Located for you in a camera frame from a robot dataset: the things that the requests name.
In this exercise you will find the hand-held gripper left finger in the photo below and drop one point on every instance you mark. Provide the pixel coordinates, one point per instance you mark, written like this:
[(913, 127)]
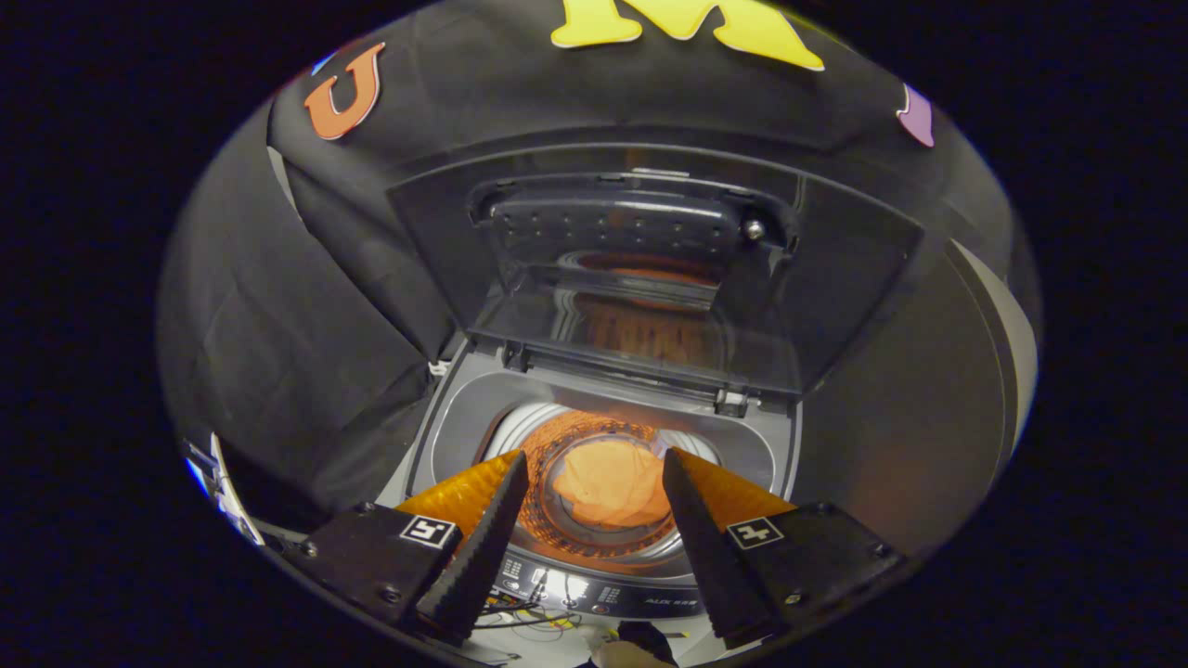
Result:
[(483, 547)]

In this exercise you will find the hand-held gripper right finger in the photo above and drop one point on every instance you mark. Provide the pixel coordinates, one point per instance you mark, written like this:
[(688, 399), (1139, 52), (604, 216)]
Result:
[(710, 547)]

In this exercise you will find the orange polo shirt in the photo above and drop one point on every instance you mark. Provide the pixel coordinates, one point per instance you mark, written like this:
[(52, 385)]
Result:
[(608, 482)]

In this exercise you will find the dark washing machine lid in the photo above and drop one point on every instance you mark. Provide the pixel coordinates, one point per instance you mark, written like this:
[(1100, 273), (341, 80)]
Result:
[(863, 278)]

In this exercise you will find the beige cabinet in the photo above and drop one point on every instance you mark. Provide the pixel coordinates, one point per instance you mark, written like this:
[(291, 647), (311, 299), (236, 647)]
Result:
[(910, 417)]

